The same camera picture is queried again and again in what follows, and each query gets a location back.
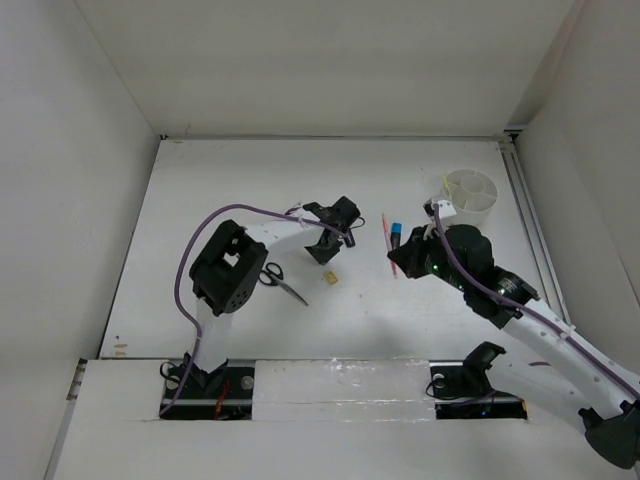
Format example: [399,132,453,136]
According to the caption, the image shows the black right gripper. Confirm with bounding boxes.
[389,223,471,292]

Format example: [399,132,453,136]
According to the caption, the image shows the red pink pen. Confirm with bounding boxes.
[381,212,398,280]

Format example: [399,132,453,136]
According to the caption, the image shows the blue cap black highlighter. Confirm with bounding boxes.
[390,222,402,250]

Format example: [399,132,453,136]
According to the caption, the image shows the yellow pen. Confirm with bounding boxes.
[443,176,458,203]

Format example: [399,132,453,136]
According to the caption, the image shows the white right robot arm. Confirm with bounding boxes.
[388,224,639,470]

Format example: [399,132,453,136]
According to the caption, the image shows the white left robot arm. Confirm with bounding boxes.
[174,196,361,397]

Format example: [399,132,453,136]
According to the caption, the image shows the yellow eraser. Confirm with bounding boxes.
[324,271,338,285]

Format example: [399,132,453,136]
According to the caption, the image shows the white round divided container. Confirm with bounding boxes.
[445,169,498,226]

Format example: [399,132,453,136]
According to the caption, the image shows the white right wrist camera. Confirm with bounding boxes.
[423,199,457,223]

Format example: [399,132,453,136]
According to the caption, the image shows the black handled scissors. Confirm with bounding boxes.
[258,262,309,307]

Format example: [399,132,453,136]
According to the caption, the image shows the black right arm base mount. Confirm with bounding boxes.
[425,342,528,420]

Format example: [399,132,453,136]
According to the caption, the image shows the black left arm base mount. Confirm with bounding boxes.
[159,364,255,421]

